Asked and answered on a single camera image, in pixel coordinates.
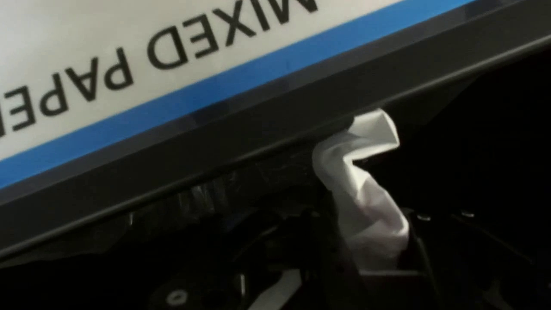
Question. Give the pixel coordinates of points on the left mixed paper label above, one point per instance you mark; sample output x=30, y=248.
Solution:
x=81, y=74

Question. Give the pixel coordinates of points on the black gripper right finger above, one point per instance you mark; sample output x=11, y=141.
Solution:
x=470, y=267

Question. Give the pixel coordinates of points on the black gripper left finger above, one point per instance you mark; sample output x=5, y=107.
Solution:
x=265, y=262

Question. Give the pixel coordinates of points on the white tissue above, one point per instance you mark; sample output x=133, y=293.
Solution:
x=374, y=227

